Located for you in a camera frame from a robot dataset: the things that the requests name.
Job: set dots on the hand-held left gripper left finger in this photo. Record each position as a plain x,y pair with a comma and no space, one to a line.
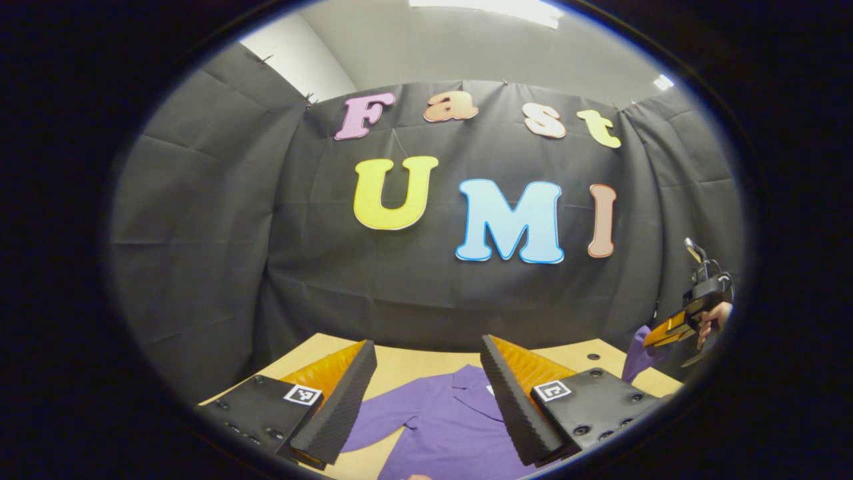
336,406

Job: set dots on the small ceiling light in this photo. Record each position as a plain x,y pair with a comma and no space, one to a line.
664,82

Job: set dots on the black backdrop cloth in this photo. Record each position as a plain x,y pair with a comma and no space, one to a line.
266,266

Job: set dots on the purple knit shirt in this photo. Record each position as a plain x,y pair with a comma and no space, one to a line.
440,426

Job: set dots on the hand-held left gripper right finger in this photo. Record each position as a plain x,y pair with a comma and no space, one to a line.
516,413

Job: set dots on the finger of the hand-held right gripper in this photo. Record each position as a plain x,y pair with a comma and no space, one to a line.
670,330

